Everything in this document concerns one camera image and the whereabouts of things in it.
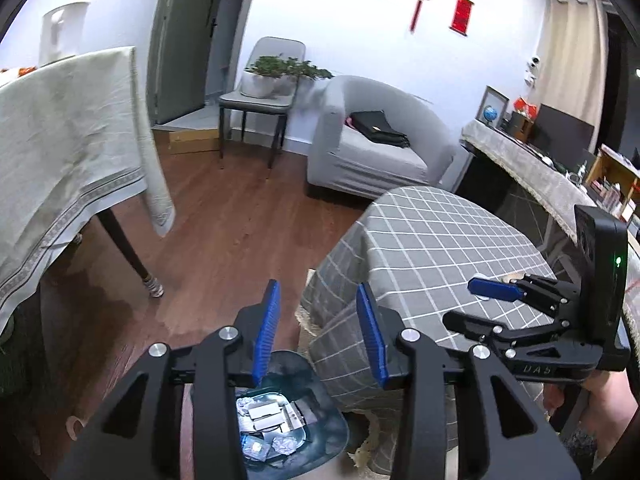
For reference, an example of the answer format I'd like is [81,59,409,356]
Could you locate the grey checkered tablecloth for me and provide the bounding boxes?
[299,186,558,476]

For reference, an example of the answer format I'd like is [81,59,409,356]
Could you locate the white pitcher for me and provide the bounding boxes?
[40,2,91,66]

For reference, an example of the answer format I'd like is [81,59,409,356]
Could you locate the black bag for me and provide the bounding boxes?
[347,110,410,149]

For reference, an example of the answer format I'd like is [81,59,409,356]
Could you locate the brown box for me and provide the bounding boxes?
[509,111,533,142]

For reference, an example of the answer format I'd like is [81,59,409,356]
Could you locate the grey armchair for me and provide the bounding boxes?
[306,75,458,200]

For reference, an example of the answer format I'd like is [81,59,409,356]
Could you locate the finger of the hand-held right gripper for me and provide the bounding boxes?
[467,275,582,317]
[442,310,577,359]

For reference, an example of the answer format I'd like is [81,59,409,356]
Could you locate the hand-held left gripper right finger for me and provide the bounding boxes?
[355,281,583,480]

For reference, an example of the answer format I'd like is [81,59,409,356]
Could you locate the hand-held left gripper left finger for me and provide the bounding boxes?
[52,279,282,480]

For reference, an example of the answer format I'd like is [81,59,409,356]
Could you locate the person's right hand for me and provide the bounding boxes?
[542,367,640,456]

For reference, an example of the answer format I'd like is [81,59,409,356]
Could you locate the dark table leg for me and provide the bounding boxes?
[97,207,165,300]

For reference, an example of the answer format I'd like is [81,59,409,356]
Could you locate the long sideboard with beige cloth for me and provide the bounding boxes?
[460,119,640,243]

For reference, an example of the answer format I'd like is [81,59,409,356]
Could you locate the black monitor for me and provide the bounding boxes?
[527,104,596,156]

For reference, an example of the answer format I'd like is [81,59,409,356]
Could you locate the blue transparent trash bin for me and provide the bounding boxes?
[190,350,351,473]

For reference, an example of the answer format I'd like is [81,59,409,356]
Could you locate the beige bordered tablecloth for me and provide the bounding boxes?
[0,46,176,331]

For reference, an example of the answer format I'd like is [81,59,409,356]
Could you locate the grey door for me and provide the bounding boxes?
[146,0,251,123]

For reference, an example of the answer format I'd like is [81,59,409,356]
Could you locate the beige curtain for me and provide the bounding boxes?
[530,0,611,126]

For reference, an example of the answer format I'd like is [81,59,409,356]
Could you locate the picture frame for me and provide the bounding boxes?
[477,85,511,128]

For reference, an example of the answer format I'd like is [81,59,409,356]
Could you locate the red wall scroll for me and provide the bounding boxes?
[449,0,474,36]

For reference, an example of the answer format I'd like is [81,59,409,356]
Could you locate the grey chair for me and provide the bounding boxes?
[218,36,307,169]

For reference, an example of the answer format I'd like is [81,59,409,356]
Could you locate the wooden desk organizer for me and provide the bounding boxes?
[582,144,640,221]

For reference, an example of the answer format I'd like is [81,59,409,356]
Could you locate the flat cardboard box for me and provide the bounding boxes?
[167,130,221,155]

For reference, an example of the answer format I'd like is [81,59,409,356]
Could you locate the potted plant in white pot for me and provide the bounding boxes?
[277,57,334,96]
[241,55,286,99]

